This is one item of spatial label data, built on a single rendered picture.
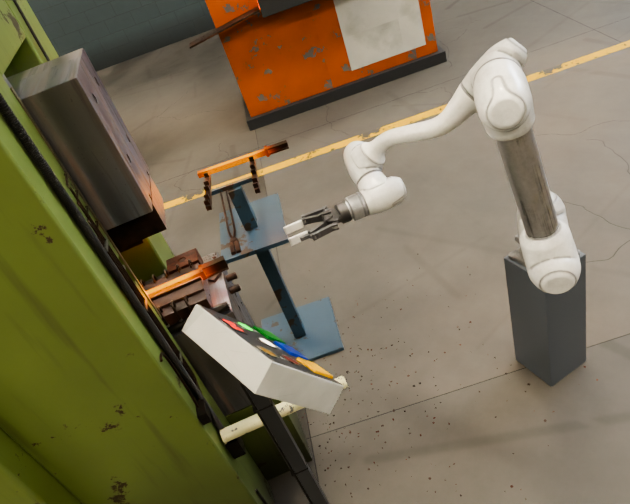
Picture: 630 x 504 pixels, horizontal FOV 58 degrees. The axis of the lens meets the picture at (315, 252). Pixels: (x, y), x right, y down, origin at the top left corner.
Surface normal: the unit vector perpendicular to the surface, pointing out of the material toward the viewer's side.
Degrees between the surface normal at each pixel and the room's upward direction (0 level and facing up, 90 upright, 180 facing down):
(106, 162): 90
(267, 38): 90
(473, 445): 0
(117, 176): 90
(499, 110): 84
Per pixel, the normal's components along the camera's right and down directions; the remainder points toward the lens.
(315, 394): 0.64, 0.31
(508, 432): -0.29, -0.75
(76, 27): 0.15, 0.58
